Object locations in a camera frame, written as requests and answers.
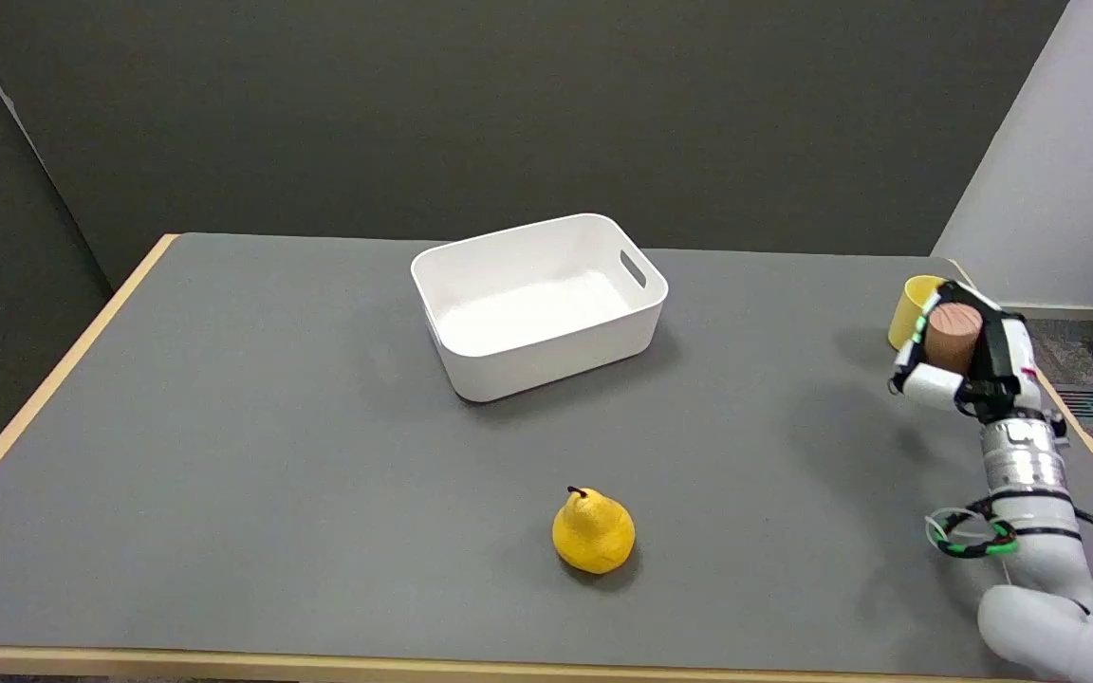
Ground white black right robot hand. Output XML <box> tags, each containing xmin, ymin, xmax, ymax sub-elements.
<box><xmin>889</xmin><ymin>281</ymin><xmax>1047</xmax><ymax>425</ymax></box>

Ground wooden cylinder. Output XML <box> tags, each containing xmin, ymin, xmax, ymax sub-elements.
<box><xmin>925</xmin><ymin>304</ymin><xmax>984</xmax><ymax>375</ymax></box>

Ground white plastic storage box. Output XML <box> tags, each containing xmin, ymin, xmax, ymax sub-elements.
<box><xmin>410</xmin><ymin>212</ymin><xmax>670</xmax><ymax>404</ymax></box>

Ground yellow cup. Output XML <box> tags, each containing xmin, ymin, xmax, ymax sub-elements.
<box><xmin>887</xmin><ymin>275</ymin><xmax>946</xmax><ymax>352</ymax></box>

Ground yellow pear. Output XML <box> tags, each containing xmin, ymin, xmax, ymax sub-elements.
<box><xmin>551</xmin><ymin>486</ymin><xmax>637</xmax><ymax>576</ymax></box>

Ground green white cable loop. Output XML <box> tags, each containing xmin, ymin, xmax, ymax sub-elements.
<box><xmin>924</xmin><ymin>507</ymin><xmax>1020</xmax><ymax>559</ymax></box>

